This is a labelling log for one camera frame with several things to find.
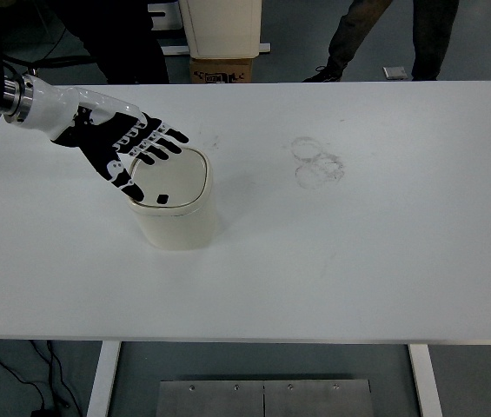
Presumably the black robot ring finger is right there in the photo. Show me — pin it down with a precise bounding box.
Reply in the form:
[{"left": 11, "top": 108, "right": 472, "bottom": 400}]
[{"left": 143, "top": 128, "right": 182, "bottom": 155}]

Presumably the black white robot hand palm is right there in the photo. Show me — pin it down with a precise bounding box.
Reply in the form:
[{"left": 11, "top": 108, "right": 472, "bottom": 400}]
[{"left": 22, "top": 76, "right": 146, "bottom": 157}]

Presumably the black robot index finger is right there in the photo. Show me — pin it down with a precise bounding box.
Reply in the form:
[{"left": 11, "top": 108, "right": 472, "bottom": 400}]
[{"left": 128, "top": 146, "right": 155, "bottom": 165}]

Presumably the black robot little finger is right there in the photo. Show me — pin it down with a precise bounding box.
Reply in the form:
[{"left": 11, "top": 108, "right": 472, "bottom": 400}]
[{"left": 143, "top": 113, "right": 189, "bottom": 143}]

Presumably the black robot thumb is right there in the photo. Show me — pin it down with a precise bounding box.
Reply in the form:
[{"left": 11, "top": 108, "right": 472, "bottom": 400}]
[{"left": 83, "top": 147, "right": 144, "bottom": 202}]

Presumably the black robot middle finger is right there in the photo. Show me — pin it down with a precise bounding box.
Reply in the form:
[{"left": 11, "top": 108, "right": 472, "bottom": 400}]
[{"left": 135, "top": 136, "right": 169, "bottom": 160}]

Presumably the cream plastic trash can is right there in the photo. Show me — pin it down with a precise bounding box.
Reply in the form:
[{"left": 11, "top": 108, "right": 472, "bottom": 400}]
[{"left": 129, "top": 147, "right": 217, "bottom": 250}]

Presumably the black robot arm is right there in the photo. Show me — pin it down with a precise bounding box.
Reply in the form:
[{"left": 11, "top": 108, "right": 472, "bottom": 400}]
[{"left": 0, "top": 1, "right": 189, "bottom": 202}]

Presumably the white table foot bar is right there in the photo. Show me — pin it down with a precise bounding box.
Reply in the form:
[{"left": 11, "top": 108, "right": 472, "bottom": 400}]
[{"left": 162, "top": 43, "right": 271, "bottom": 56}]

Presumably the person in dark trousers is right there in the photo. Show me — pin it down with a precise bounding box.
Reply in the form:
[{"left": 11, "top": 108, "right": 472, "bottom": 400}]
[{"left": 49, "top": 1, "right": 169, "bottom": 84}]

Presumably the brown cardboard box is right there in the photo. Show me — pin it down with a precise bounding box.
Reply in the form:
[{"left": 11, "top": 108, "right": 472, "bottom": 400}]
[{"left": 189, "top": 58, "right": 254, "bottom": 84}]

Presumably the large white bin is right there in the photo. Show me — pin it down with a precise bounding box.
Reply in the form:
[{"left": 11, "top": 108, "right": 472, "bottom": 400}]
[{"left": 179, "top": 0, "right": 262, "bottom": 59}]

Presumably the small grey floor plate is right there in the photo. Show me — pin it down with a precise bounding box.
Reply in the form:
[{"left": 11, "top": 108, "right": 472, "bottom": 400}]
[{"left": 382, "top": 66, "right": 408, "bottom": 81}]

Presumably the white left table leg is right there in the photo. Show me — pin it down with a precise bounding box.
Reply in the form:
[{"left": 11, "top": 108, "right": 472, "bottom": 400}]
[{"left": 86, "top": 341, "right": 122, "bottom": 417}]

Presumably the white table leg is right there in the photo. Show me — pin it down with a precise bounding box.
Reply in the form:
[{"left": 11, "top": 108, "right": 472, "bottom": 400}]
[
  {"left": 86, "top": 341, "right": 122, "bottom": 417},
  {"left": 408, "top": 344, "right": 443, "bottom": 417}
]

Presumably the person in brown trousers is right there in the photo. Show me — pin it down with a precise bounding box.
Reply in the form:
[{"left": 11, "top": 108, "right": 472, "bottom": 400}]
[{"left": 301, "top": 0, "right": 461, "bottom": 83}]

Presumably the white right table leg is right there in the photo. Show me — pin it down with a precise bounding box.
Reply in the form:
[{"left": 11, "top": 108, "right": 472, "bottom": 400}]
[{"left": 408, "top": 344, "right": 443, "bottom": 417}]

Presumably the black floor cable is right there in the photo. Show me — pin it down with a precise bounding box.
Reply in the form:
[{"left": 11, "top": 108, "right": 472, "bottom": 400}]
[{"left": 0, "top": 338, "right": 82, "bottom": 417}]

